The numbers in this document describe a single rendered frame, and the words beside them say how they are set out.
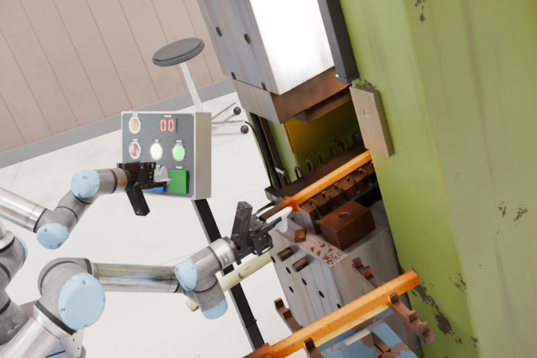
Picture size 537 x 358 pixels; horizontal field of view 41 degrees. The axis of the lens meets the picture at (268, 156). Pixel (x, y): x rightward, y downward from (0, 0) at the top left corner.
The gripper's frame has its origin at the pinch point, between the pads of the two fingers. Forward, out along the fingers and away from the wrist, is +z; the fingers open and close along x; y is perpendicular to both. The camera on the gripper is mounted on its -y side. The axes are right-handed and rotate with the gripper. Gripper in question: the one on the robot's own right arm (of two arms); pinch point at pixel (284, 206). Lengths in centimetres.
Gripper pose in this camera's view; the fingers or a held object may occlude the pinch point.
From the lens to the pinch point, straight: 202.1
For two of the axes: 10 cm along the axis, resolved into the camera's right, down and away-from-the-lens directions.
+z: 8.1, -4.7, 3.6
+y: 2.9, 8.4, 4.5
